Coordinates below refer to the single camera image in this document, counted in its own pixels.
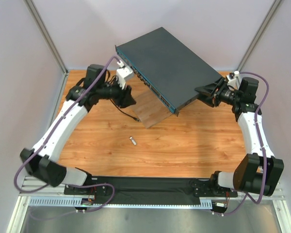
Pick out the aluminium frame post left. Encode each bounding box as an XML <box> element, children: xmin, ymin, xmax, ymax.
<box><xmin>23</xmin><ymin>0</ymin><xmax>69</xmax><ymax>73</ymax></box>

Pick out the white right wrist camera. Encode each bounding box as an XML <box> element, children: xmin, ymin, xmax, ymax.
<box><xmin>226</xmin><ymin>70</ymin><xmax>240</xmax><ymax>88</ymax></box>

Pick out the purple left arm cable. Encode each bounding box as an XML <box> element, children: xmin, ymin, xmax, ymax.
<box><xmin>13</xmin><ymin>55</ymin><xmax>121</xmax><ymax>220</ymax></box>

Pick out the aluminium frame post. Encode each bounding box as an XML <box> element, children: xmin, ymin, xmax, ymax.
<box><xmin>23</xmin><ymin>0</ymin><xmax>69</xmax><ymax>73</ymax></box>
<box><xmin>236</xmin><ymin>0</ymin><xmax>284</xmax><ymax>71</ymax></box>

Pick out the aluminium frame post right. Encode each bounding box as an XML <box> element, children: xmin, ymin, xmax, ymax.
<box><xmin>236</xmin><ymin>0</ymin><xmax>284</xmax><ymax>71</ymax></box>

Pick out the silver SFP module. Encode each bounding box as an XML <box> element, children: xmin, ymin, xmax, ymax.
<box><xmin>129</xmin><ymin>137</ymin><xmax>137</xmax><ymax>146</ymax></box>

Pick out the wooden support board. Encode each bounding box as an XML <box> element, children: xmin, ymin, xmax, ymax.
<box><xmin>131</xmin><ymin>90</ymin><xmax>172</xmax><ymax>129</ymax></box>

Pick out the black patch cable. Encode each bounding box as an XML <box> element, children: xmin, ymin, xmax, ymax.
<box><xmin>111</xmin><ymin>99</ymin><xmax>141</xmax><ymax>122</ymax></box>

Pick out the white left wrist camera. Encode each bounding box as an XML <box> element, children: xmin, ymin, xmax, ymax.
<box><xmin>116</xmin><ymin>60</ymin><xmax>134</xmax><ymax>89</ymax></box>

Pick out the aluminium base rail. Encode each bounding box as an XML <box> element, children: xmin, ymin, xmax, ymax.
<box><xmin>19</xmin><ymin>176</ymin><xmax>286</xmax><ymax>212</ymax></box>

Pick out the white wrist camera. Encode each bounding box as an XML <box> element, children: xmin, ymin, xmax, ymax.
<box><xmin>116</xmin><ymin>60</ymin><xmax>134</xmax><ymax>89</ymax></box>
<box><xmin>226</xmin><ymin>70</ymin><xmax>240</xmax><ymax>88</ymax></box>

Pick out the blue-faced grey network switch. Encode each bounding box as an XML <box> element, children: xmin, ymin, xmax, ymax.
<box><xmin>115</xmin><ymin>27</ymin><xmax>222</xmax><ymax>115</ymax></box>

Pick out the black cloth strip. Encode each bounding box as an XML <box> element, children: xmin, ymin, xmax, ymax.
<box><xmin>92</xmin><ymin>176</ymin><xmax>238</xmax><ymax>206</ymax></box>

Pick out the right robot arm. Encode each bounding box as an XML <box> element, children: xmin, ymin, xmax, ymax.
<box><xmin>195</xmin><ymin>76</ymin><xmax>284</xmax><ymax>196</ymax></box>

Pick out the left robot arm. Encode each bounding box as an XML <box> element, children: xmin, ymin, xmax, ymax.
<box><xmin>20</xmin><ymin>62</ymin><xmax>136</xmax><ymax>187</ymax></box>

